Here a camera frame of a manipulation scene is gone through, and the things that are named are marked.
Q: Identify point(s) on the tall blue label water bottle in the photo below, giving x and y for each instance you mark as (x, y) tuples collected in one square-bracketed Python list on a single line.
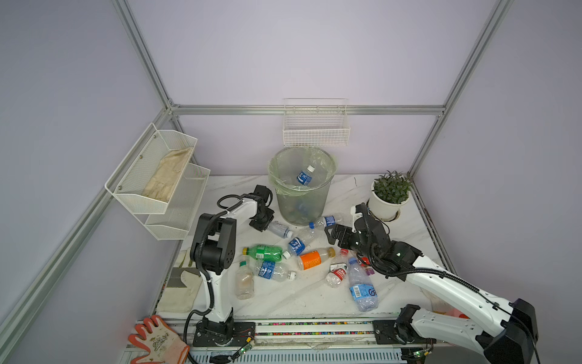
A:
[(306, 210)]

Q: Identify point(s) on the small blue label bottle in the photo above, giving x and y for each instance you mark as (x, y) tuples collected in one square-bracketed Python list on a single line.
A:
[(299, 244)]

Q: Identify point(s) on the white two-tier mesh shelf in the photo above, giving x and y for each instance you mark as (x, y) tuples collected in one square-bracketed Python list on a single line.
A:
[(164, 221)]

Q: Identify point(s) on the green soda bottle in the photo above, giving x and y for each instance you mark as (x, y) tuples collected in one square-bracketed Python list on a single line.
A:
[(264, 252)]

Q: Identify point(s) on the beige cloth in shelf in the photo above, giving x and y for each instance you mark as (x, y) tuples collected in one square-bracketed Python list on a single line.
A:
[(164, 181)]

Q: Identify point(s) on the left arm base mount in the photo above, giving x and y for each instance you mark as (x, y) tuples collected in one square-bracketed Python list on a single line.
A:
[(212, 334)]

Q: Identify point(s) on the large crushed blue label bottle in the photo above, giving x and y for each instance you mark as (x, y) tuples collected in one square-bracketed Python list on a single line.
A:
[(361, 288)]

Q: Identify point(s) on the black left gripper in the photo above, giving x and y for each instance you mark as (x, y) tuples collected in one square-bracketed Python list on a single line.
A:
[(264, 226)]

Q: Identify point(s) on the short bottle blue white cap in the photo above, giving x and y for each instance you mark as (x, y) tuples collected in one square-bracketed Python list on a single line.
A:
[(305, 176)]

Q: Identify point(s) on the orange white work glove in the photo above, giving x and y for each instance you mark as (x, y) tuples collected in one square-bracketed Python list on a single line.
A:
[(162, 344)]

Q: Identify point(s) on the green lined trash bin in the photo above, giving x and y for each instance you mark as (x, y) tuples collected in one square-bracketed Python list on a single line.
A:
[(282, 171)]

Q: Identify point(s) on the white wire wall basket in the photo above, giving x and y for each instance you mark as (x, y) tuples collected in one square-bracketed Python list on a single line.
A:
[(315, 122)]

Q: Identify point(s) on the clear bottle green cap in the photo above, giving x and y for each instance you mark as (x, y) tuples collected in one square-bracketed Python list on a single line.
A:
[(244, 281)]

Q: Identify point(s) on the orange label bottle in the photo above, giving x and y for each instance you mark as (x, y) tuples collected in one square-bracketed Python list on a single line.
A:
[(315, 258)]

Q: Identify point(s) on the clear bottle blue label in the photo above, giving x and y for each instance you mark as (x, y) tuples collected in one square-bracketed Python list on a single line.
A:
[(273, 271)]

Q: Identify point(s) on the potted green succulent plant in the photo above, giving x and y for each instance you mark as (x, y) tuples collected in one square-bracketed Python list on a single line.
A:
[(389, 193)]

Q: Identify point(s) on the red white label bottle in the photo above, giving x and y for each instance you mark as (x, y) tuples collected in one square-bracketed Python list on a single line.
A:
[(336, 275)]

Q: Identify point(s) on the blue label bottle near bin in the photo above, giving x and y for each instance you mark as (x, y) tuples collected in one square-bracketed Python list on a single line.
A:
[(326, 221)]

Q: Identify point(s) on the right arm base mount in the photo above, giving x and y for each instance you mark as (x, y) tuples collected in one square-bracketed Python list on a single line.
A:
[(392, 332)]

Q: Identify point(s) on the clear crushed bottle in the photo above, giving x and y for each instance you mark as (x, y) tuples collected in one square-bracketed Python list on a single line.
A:
[(280, 229)]

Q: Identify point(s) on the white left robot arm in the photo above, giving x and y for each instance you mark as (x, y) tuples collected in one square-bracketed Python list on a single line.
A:
[(213, 250)]

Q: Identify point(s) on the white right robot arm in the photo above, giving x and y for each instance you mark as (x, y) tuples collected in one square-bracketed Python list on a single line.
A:
[(499, 330)]

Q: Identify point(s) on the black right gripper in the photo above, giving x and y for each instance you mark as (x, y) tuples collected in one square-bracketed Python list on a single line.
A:
[(342, 230)]

